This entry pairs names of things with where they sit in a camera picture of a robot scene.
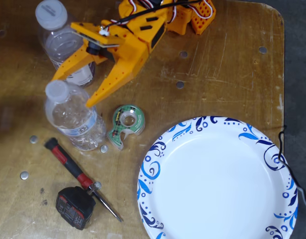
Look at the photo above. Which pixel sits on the orange printed gripper body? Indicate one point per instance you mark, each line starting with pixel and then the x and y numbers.
pixel 132 58

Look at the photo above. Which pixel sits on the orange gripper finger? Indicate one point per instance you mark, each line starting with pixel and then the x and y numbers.
pixel 73 64
pixel 118 79

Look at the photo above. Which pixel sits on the clear water bottle blue label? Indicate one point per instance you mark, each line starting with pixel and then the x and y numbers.
pixel 73 119

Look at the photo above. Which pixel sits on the clear bottle purple label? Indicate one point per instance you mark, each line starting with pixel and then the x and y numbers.
pixel 51 13

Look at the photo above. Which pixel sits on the white paper plate blue swirls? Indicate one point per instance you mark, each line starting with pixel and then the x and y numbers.
pixel 217 186

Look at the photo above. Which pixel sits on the green plaid tape dispenser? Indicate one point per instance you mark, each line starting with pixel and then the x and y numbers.
pixel 137 124

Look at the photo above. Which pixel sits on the grey round table rivet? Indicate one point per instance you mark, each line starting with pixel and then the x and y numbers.
pixel 183 54
pixel 180 84
pixel 1 33
pixel 262 49

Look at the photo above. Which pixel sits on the clear tape strip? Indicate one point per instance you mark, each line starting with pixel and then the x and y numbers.
pixel 114 236
pixel 6 119

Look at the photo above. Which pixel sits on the red black screwdriver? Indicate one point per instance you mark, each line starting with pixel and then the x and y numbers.
pixel 68 161

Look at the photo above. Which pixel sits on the small silver bolt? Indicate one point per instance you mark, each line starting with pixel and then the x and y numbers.
pixel 97 185

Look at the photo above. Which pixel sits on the black tool battery pack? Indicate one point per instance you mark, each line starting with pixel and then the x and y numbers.
pixel 73 206

